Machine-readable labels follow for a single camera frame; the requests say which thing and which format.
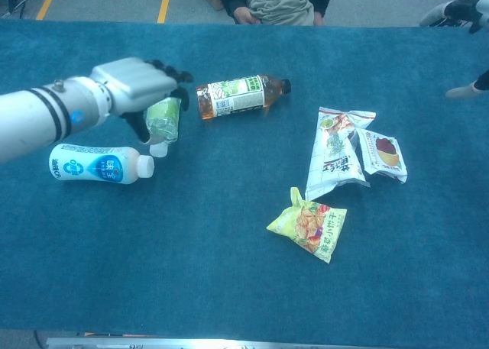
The yellow-green chip bag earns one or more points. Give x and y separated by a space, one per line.
309 227

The aluminium frame rail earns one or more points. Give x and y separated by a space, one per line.
191 343

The white milk drink bottle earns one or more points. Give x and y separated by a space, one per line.
99 167

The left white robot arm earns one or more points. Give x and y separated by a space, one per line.
49 112

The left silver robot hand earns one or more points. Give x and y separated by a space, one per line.
137 85

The brown tea bottle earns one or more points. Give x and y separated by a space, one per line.
237 97

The long white snack bag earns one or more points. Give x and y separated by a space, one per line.
336 154

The person in dark jacket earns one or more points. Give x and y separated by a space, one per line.
275 3

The clear water bottle green label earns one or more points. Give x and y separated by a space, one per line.
164 123

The square white cake packet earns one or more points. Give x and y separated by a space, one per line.
386 158

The blue felt table cloth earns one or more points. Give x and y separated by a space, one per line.
229 288

